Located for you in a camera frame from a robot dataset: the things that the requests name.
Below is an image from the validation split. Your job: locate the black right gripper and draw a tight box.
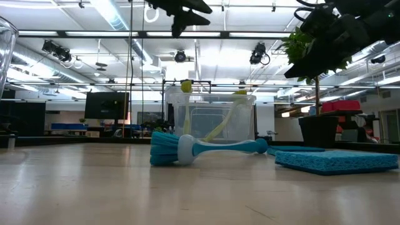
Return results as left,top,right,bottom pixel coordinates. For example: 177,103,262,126
283,0,376,79

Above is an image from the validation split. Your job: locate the black ceiling light rail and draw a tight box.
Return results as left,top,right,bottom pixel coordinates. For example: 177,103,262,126
17,29,291,41

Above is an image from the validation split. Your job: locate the black aluminium table frame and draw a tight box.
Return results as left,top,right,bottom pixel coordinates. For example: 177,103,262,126
0,134,400,154

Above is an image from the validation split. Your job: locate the blue scrub sponge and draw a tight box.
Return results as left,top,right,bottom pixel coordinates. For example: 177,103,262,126
266,145,326,156
274,150,400,176

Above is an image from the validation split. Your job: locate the black monitor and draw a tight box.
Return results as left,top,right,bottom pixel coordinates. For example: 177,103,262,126
84,91,130,120

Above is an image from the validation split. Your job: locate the silver ventilation duct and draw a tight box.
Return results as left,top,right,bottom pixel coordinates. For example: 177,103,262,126
90,0,157,66

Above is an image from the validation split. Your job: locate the black hanging cable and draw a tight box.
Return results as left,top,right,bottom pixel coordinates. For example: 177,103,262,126
141,0,146,135

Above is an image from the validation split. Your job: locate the black plant pot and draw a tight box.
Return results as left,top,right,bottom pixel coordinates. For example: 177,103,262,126
297,115,340,149

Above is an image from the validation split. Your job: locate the black ceiling spotlight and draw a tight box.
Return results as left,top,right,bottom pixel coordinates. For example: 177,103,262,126
174,49,188,64
41,39,73,63
249,42,271,66
370,54,387,65

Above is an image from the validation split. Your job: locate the black gantry frame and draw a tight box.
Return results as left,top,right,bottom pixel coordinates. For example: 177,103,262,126
161,79,213,132

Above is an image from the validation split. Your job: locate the white hanging ring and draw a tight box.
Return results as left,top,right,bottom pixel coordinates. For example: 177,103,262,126
143,5,159,24

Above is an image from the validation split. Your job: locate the blue dish brush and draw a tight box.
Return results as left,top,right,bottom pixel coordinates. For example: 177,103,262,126
149,131,269,166

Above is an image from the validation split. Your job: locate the blue cabinet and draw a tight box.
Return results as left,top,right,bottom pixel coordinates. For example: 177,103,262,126
51,122,88,131

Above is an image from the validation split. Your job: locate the green leafy plant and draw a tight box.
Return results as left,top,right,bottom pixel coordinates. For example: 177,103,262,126
281,26,354,116

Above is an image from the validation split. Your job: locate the yellow-green dish brush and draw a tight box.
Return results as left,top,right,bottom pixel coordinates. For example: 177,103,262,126
182,79,193,137
202,89,248,143

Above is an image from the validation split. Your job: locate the deep clear plastic bin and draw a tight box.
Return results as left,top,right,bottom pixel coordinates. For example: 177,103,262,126
167,92,257,143

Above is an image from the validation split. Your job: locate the red storage box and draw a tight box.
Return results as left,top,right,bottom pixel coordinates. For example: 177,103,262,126
321,99,361,114

